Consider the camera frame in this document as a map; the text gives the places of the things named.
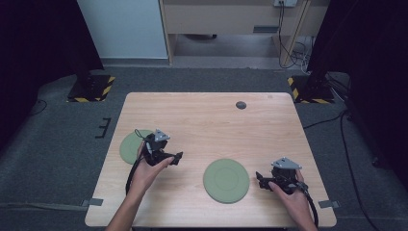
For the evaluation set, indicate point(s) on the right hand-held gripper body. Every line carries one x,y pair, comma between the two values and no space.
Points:
285,177

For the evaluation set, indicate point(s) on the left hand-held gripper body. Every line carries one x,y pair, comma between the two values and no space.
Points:
155,149

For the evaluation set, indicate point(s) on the green round plate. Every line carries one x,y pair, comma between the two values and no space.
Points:
226,180
130,147

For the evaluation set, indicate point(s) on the person's right hand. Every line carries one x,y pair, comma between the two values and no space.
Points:
296,203

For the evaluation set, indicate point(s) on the person's left hand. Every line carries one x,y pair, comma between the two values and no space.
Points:
146,178

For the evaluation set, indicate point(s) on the grey tape piece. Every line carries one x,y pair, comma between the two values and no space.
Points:
328,204
93,202

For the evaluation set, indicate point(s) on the grey round table grommet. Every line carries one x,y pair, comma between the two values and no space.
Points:
241,105

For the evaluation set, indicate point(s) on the black stand base striped edge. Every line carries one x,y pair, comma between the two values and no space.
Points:
91,89
309,91

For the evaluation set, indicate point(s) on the white panel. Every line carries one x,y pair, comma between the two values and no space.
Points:
122,29

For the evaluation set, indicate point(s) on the black curtain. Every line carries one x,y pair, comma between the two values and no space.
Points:
372,64
38,48

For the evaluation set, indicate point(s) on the light wooden desk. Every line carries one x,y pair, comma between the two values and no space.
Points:
224,19

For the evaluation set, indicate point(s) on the grey power strip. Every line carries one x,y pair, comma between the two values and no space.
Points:
285,2

